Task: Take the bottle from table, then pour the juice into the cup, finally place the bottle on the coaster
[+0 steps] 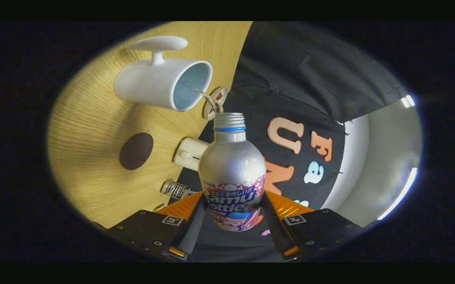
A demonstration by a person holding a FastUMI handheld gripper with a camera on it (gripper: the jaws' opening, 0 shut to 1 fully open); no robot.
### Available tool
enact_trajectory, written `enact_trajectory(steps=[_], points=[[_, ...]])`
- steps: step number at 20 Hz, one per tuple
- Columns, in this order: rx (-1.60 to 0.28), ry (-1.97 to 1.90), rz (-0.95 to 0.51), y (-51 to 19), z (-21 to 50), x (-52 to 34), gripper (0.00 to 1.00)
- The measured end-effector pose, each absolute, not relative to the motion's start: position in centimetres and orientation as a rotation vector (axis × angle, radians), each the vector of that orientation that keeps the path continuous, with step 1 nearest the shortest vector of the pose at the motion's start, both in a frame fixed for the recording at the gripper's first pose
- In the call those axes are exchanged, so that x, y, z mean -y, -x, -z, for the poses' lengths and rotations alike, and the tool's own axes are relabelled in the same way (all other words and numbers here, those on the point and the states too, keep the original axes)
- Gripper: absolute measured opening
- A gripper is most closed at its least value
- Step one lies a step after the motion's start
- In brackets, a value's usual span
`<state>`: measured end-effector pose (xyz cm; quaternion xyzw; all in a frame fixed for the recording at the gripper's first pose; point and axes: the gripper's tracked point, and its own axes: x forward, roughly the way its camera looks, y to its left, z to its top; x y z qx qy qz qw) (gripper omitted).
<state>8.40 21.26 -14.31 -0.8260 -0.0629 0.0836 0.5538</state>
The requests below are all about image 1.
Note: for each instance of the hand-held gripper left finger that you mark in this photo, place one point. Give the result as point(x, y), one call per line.
point(190, 236)

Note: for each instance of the short ceiling light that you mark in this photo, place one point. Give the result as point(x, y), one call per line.
point(407, 101)

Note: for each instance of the clear juice stream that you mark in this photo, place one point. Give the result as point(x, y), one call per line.
point(211, 100)

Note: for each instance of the dark brown coaster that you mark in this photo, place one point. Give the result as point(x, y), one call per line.
point(136, 151)

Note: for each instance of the black backdrop cloth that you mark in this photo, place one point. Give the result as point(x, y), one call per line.
point(298, 79)

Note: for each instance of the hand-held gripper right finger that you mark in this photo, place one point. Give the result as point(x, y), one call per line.
point(276, 232)

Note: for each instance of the white cup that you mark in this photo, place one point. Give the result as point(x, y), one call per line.
point(148, 85)

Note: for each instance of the white toaster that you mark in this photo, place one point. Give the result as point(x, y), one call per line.
point(188, 154)

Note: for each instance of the wooden table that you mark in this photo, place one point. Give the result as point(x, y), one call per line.
point(89, 134)

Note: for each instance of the silver juice bottle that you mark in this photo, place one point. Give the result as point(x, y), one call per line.
point(231, 165)

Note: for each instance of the white round plate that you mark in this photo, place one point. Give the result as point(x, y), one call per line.
point(222, 91)

